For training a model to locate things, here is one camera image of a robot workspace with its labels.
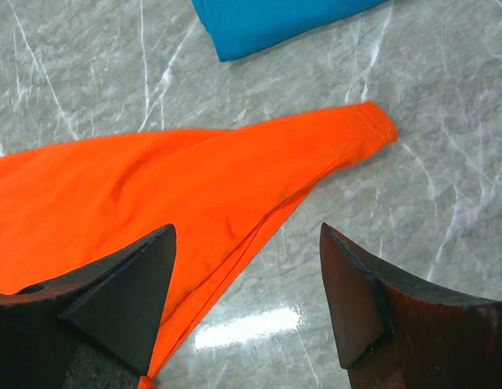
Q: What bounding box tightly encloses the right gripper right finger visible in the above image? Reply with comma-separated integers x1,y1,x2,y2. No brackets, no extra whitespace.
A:
320,224,502,388

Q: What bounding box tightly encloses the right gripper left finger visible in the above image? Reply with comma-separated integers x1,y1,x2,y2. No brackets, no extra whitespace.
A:
0,224,177,388

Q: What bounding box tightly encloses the orange t shirt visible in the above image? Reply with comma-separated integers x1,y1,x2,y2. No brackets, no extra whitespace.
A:
0,101,398,388

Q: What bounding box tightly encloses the folded blue t shirt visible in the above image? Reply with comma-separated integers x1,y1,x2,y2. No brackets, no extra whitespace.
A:
192,0,383,62

